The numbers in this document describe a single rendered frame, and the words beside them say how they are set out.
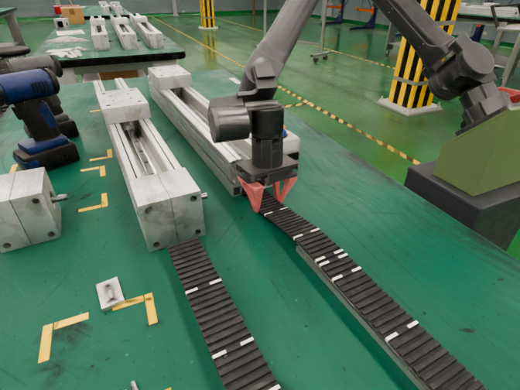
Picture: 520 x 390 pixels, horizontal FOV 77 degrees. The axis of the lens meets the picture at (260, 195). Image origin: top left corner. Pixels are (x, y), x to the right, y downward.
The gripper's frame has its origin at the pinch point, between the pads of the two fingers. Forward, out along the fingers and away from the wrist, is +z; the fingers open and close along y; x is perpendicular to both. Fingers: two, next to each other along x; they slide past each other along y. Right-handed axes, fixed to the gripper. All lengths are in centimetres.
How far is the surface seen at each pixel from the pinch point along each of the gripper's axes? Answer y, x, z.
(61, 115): 31, -59, -9
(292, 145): -15.9, -13.7, -5.0
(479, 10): -505, -245, -33
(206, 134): 3.1, -21.7, -9.0
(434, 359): 2.0, 37.6, -0.2
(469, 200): -37.9, 19.0, 1.1
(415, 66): -280, -169, 15
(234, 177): 3.7, -6.8, -4.1
